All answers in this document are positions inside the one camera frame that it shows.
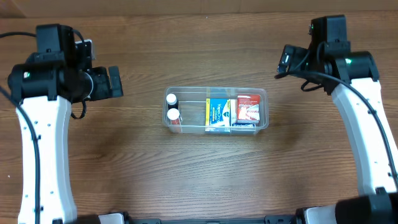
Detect red caplet box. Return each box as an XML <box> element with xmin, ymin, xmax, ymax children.
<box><xmin>237</xmin><ymin>95</ymin><xmax>261</xmax><ymax>124</ymax></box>

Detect black bottle white cap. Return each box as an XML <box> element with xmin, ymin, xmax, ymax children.
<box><xmin>166</xmin><ymin>93</ymin><xmax>178</xmax><ymax>110</ymax></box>

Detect orange tube white cap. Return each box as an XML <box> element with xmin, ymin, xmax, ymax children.
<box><xmin>167</xmin><ymin>108</ymin><xmax>181</xmax><ymax>125</ymax></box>

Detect white Hansaplast plaster box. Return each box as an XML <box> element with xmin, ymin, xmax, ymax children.
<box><xmin>230</xmin><ymin>99</ymin><xmax>255</xmax><ymax>128</ymax></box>

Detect blue yellow VapoDrops box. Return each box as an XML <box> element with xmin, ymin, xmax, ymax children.
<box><xmin>205</xmin><ymin>98</ymin><xmax>231</xmax><ymax>127</ymax></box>

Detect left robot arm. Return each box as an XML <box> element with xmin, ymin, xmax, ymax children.
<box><xmin>7</xmin><ymin>24</ymin><xmax>129</xmax><ymax>223</ymax></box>

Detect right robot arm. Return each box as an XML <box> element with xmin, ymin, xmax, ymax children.
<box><xmin>276</xmin><ymin>15</ymin><xmax>397</xmax><ymax>223</ymax></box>

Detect clear plastic container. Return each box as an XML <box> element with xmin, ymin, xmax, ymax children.
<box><xmin>162</xmin><ymin>86</ymin><xmax>269</xmax><ymax>134</ymax></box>

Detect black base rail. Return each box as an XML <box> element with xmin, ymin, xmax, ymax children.
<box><xmin>86</xmin><ymin>211</ymin><xmax>312</xmax><ymax>224</ymax></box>

